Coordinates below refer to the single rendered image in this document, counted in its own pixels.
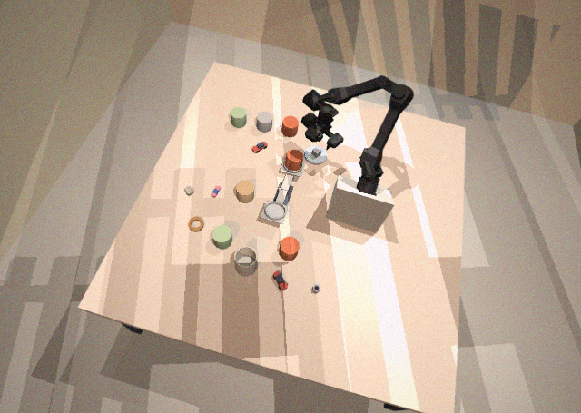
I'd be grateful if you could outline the pink and blue eraser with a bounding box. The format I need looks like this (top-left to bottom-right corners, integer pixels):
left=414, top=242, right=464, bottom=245
left=211, top=185, right=221, bottom=198

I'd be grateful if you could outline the green cylinder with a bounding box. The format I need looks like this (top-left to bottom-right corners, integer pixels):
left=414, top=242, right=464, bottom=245
left=231, top=106, right=246, bottom=128
left=212, top=225, right=232, bottom=250

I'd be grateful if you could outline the orange flat ring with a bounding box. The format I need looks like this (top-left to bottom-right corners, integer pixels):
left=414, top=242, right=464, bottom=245
left=189, top=217, right=204, bottom=232

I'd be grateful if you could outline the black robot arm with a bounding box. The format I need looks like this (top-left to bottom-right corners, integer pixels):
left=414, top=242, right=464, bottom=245
left=302, top=75, right=414, bottom=196

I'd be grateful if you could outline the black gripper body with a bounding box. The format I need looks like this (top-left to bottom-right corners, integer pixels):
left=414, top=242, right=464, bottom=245
left=301, top=112, right=344, bottom=149

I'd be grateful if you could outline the red toy car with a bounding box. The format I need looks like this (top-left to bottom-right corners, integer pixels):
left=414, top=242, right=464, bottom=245
left=252, top=142, right=268, bottom=153
left=272, top=271, right=288, bottom=291

